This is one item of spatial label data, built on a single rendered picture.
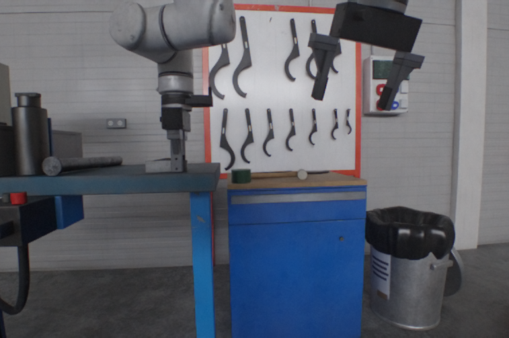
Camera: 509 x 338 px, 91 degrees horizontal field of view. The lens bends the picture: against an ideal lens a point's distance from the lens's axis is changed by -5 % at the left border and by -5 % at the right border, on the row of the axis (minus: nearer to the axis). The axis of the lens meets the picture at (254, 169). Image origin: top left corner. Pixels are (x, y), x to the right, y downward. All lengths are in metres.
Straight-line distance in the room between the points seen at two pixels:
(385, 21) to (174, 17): 0.36
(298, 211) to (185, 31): 1.03
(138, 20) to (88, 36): 2.34
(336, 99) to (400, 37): 2.18
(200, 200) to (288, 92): 1.85
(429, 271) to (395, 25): 1.57
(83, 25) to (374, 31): 2.71
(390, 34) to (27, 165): 0.83
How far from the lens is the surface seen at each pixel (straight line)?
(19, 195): 0.70
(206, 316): 1.00
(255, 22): 2.69
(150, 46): 0.60
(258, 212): 1.32
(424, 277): 1.89
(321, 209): 1.39
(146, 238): 2.71
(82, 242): 2.94
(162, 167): 0.71
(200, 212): 0.85
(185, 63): 0.69
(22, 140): 0.84
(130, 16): 0.60
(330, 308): 1.63
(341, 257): 1.52
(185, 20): 0.55
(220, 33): 0.53
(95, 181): 0.72
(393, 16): 0.50
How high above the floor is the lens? 1.12
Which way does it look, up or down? 5 degrees down
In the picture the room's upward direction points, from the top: 1 degrees counter-clockwise
